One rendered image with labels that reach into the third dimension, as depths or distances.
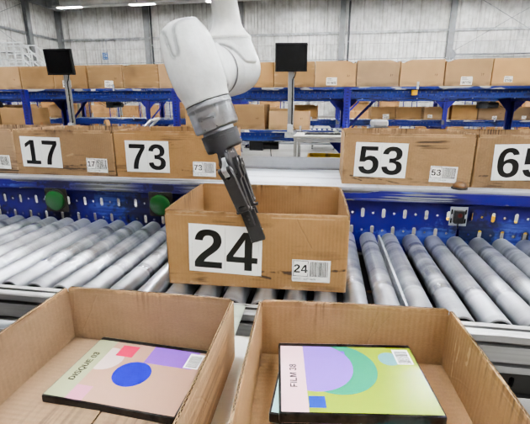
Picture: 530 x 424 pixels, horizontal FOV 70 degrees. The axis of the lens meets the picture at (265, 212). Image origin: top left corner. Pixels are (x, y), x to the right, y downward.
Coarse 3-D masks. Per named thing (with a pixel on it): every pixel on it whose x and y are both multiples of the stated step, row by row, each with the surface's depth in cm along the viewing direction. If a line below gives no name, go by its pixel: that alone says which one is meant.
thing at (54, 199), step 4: (52, 192) 133; (56, 192) 133; (48, 196) 134; (52, 196) 133; (56, 196) 133; (60, 196) 133; (48, 200) 134; (52, 200) 134; (56, 200) 133; (60, 200) 133; (64, 200) 134; (48, 204) 135; (52, 204) 134; (56, 204) 134; (60, 204) 134; (52, 208) 135; (56, 208) 134; (60, 208) 134
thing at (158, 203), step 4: (156, 196) 127; (160, 196) 127; (164, 196) 128; (152, 200) 128; (156, 200) 128; (160, 200) 127; (164, 200) 127; (168, 200) 128; (152, 204) 128; (156, 204) 128; (160, 204) 128; (164, 204) 128; (168, 204) 128; (152, 208) 129; (156, 208) 128; (160, 208) 128; (164, 208) 128; (156, 212) 129; (160, 212) 129; (164, 212) 128
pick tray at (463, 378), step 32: (256, 320) 52; (288, 320) 58; (320, 320) 58; (352, 320) 57; (384, 320) 57; (416, 320) 56; (448, 320) 55; (256, 352) 53; (416, 352) 57; (448, 352) 55; (480, 352) 45; (256, 384) 53; (448, 384) 53; (480, 384) 45; (256, 416) 48; (448, 416) 48; (480, 416) 45; (512, 416) 38
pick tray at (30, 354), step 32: (64, 288) 61; (96, 288) 61; (32, 320) 55; (64, 320) 61; (96, 320) 63; (128, 320) 62; (160, 320) 61; (192, 320) 60; (224, 320) 52; (0, 352) 49; (32, 352) 55; (64, 352) 60; (224, 352) 53; (0, 384) 50; (32, 384) 53; (192, 384) 40; (224, 384) 54; (0, 416) 48; (32, 416) 48; (64, 416) 48; (96, 416) 48; (192, 416) 40
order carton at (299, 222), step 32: (192, 192) 100; (224, 192) 108; (256, 192) 107; (288, 192) 106; (320, 192) 105; (224, 224) 80; (288, 224) 78; (320, 224) 78; (288, 256) 80; (320, 256) 79; (288, 288) 82; (320, 288) 81
